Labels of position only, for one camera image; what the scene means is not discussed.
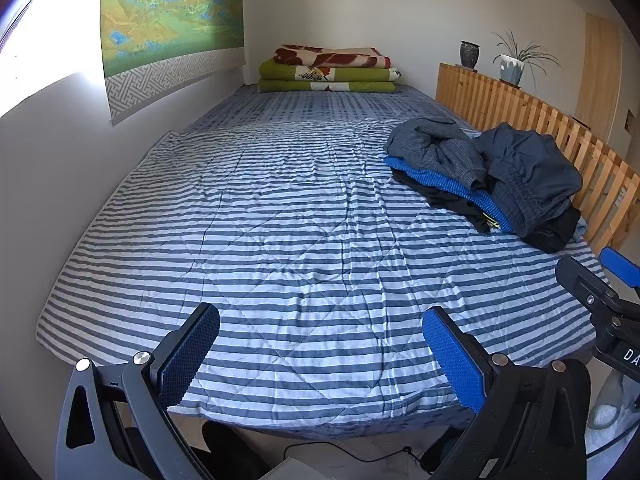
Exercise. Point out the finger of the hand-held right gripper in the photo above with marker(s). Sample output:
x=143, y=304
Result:
x=582, y=282
x=620, y=266

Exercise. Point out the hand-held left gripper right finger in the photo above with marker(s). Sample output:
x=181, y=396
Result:
x=452, y=355

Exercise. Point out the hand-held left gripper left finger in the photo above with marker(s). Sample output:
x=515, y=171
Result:
x=187, y=347

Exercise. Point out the grey pants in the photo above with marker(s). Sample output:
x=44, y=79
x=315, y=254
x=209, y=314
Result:
x=435, y=147

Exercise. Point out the white slipper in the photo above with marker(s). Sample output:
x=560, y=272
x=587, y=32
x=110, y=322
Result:
x=607, y=407

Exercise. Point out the blue white striped quilt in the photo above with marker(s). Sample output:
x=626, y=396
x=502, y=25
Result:
x=280, y=230

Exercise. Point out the black garment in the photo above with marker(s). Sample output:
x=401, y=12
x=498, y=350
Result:
x=450, y=202

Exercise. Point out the white box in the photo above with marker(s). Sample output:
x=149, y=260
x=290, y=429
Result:
x=292, y=467

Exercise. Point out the light wooden door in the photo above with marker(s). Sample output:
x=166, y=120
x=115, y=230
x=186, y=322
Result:
x=597, y=75

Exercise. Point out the potted plant in pale pot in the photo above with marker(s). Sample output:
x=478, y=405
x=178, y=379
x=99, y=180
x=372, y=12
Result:
x=511, y=67

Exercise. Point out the dark ceramic vase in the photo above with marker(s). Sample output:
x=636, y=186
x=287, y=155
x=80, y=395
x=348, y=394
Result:
x=469, y=55

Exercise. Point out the blue checked bed sheet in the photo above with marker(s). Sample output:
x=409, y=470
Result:
x=320, y=105

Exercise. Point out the green patterned folded blanket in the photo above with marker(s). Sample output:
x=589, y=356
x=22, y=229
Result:
x=345, y=77

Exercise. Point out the red white floral blanket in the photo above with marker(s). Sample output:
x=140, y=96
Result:
x=332, y=56

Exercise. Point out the wooden slatted bed rail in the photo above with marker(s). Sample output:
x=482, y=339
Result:
x=545, y=115

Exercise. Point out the landscape wall poster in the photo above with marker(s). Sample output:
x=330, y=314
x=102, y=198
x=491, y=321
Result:
x=165, y=25

